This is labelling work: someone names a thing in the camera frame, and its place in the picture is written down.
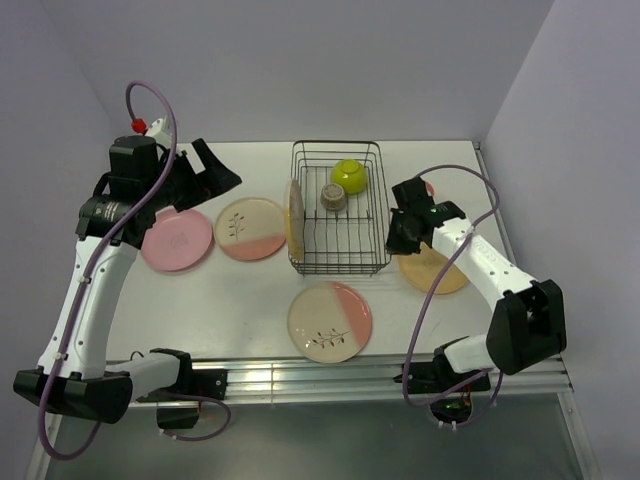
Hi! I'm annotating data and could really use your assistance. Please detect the aluminium table edge rail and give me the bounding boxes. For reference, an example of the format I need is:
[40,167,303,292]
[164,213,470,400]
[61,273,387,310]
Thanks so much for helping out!
[47,349,574,411]

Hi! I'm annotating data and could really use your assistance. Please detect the orange round plate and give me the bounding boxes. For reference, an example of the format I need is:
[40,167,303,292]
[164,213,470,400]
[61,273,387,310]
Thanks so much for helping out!
[397,244,469,295]

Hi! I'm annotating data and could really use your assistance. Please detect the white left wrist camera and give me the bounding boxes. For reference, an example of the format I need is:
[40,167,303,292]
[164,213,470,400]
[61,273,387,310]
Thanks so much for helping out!
[131,117,173,148]

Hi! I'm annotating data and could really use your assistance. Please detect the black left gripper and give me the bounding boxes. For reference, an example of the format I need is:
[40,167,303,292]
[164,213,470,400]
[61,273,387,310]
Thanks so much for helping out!
[143,139,240,212]

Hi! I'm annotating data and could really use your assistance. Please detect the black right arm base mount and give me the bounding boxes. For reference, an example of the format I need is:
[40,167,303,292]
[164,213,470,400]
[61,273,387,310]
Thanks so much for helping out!
[393,344,503,431]

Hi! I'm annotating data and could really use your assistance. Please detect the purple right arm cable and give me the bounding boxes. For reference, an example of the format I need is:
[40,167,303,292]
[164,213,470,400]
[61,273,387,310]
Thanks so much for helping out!
[401,164,504,427]

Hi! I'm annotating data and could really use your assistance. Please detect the lime green bowl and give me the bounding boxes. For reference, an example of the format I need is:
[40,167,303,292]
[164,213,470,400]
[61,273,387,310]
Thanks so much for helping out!
[330,158,368,195]

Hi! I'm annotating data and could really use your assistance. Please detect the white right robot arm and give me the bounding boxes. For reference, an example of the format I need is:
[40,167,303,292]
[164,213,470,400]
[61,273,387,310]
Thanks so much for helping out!
[386,178,567,390]

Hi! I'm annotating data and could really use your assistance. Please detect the solid pink plate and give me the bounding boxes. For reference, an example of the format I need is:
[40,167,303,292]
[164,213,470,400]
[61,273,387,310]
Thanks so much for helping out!
[140,208,214,272]

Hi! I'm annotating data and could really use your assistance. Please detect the cream and yellow plate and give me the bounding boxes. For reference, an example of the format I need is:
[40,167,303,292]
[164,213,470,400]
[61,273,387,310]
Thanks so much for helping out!
[285,178,305,262]

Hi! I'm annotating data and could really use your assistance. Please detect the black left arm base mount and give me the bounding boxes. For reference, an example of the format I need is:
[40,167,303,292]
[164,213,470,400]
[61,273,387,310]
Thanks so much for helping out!
[130,348,232,442]

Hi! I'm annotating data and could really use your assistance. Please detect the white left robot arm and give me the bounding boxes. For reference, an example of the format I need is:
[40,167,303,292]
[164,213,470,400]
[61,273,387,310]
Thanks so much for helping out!
[13,135,242,424]

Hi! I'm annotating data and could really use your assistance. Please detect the small speckled ceramic cup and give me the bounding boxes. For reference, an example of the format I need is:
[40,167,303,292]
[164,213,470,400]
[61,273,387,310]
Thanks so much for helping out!
[320,182,348,212]

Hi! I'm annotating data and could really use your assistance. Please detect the black wire dish rack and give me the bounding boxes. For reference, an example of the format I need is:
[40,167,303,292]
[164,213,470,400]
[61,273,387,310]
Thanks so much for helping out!
[290,140,390,275]

